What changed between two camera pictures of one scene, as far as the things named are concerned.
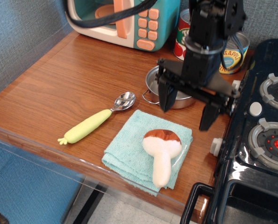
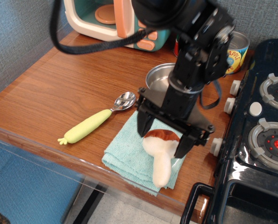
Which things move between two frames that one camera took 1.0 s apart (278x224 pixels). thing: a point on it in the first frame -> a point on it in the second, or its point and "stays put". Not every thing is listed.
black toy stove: (250, 184) stays put
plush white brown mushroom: (163, 145) stays put
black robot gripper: (199, 75) -> (176, 105)
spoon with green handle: (122, 100) stays put
